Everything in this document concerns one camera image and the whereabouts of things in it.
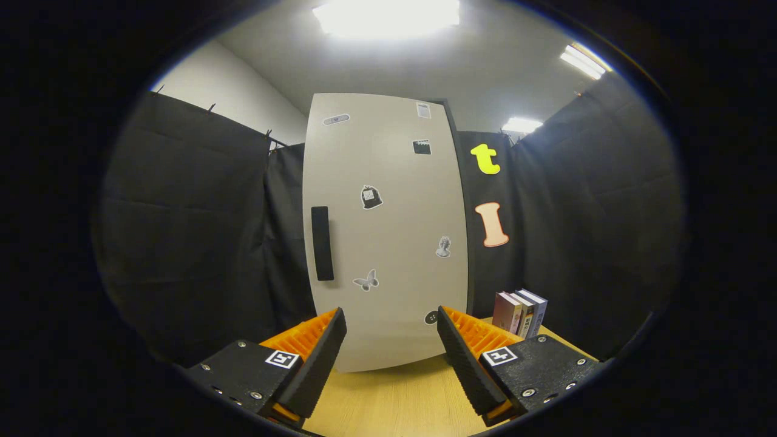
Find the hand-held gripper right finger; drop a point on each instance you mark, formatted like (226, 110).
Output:
(464, 364)

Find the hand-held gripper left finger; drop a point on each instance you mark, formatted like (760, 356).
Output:
(322, 364)

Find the beige cabinet door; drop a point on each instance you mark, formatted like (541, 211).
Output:
(388, 230)

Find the pink spine book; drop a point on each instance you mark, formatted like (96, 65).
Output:
(505, 312)

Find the white spine book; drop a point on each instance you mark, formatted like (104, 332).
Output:
(527, 318)

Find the blue grey book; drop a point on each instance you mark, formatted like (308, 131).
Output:
(539, 309)

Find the dark grey cabinet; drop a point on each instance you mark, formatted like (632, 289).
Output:
(451, 118)

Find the rectangular ceiling light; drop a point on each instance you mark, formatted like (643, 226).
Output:
(583, 60)
(522, 124)

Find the large ceiling light panel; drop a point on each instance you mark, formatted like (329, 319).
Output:
(385, 17)

